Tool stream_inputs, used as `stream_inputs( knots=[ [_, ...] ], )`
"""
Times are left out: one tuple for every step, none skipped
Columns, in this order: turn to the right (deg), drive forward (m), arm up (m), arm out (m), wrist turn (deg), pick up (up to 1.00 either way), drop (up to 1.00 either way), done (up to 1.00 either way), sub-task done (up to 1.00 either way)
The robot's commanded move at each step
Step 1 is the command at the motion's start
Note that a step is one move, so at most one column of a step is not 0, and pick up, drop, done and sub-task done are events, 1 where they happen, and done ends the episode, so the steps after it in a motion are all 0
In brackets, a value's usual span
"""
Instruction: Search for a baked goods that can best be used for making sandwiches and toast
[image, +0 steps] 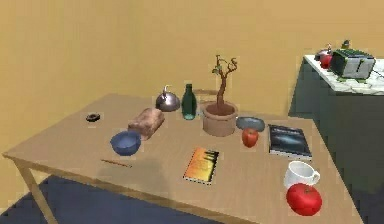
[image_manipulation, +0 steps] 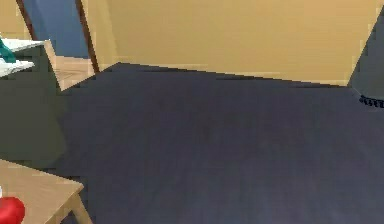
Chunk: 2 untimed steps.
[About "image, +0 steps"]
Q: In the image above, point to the orange book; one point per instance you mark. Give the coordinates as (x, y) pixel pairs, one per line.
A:
(201, 164)

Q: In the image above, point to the white mug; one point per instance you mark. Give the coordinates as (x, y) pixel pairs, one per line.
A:
(299, 173)

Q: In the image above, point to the potted bare tree plant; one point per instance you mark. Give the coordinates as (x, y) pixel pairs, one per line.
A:
(220, 120)

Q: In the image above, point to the small black round object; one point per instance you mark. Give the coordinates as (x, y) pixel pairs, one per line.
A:
(93, 117)

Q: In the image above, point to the dark blue book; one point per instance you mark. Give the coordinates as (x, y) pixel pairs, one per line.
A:
(288, 140)

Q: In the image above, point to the blue bowl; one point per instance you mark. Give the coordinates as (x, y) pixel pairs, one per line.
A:
(125, 142)

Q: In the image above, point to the brown pencil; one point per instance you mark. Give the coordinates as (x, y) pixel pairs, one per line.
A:
(116, 163)

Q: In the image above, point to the grey plate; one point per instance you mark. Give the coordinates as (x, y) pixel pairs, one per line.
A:
(250, 123)

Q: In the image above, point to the silver toaster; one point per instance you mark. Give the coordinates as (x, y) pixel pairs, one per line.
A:
(352, 63)

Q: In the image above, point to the light wooden table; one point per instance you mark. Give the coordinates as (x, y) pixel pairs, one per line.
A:
(166, 166)

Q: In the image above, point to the red tomato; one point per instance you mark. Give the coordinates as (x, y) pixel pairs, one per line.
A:
(304, 199)

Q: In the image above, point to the small red apple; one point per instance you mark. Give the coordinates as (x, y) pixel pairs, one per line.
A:
(326, 61)

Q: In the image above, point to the brown bread loaf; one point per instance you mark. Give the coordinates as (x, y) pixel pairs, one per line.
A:
(146, 122)

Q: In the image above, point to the silver kettle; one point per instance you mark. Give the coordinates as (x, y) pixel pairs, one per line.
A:
(168, 101)

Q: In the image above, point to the dark green counter cabinet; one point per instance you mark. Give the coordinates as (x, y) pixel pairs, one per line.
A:
(343, 133)

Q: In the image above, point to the green glass bottle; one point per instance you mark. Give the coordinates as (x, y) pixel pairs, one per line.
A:
(189, 104)

